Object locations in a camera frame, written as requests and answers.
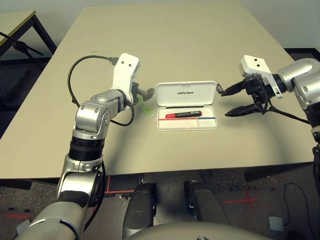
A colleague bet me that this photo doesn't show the black framed side table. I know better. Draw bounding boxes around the black framed side table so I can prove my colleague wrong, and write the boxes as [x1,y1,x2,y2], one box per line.
[0,9,57,63]

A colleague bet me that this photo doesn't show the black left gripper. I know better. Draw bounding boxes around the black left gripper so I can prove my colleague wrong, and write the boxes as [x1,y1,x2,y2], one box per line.
[130,81,156,105]

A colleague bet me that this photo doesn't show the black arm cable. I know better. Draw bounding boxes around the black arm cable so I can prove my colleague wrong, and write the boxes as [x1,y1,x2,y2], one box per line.
[67,55,136,127]
[259,94,311,125]

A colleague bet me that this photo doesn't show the grey robot right leg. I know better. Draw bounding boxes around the grey robot right leg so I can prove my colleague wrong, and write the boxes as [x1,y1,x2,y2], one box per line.
[187,181,230,226]

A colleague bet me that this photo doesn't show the grey floor plate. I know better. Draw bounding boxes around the grey floor plate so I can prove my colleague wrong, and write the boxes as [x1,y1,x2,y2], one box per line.
[267,216,285,232]

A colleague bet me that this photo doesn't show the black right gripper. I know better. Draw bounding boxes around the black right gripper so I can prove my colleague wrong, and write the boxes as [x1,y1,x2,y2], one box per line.
[219,76,272,118]

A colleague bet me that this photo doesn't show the red floor tape lines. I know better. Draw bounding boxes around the red floor tape lines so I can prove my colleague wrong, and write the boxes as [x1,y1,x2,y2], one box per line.
[103,174,135,195]

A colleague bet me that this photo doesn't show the grey robot torso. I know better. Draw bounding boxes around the grey robot torso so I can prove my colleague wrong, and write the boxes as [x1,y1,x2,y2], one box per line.
[124,222,273,240]

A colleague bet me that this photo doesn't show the black floor cable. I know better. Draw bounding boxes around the black floor cable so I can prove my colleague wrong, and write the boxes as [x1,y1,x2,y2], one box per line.
[282,181,311,226]

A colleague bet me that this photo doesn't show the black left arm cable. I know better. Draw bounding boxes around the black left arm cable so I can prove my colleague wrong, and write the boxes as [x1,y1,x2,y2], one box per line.
[67,55,136,127]

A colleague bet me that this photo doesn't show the grey robot left leg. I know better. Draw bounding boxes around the grey robot left leg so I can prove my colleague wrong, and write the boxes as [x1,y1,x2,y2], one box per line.
[123,183,157,238]

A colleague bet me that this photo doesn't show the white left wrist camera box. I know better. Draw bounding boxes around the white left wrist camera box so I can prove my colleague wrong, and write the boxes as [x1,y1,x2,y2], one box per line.
[111,52,141,111]

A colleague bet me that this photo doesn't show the black tripod stand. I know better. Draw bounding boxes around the black tripod stand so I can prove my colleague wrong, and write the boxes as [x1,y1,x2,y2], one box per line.
[0,31,45,57]

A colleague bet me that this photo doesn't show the red black whiteboard marker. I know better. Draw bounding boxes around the red black whiteboard marker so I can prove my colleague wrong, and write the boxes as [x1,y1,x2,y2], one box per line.
[164,110,203,119]

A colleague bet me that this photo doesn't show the white plastic pencil case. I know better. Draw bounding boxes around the white plastic pencil case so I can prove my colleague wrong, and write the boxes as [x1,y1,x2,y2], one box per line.
[154,80,218,131]

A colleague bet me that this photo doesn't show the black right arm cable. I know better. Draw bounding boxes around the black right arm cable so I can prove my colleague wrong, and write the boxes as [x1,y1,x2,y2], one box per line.
[259,94,311,125]

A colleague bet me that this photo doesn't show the red floor tape cross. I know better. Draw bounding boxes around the red floor tape cross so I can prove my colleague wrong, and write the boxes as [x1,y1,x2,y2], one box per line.
[222,189,257,208]

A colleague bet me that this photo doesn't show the grey robot leg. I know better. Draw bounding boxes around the grey robot leg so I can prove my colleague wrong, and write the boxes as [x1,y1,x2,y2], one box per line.
[187,181,230,226]
[123,183,157,238]

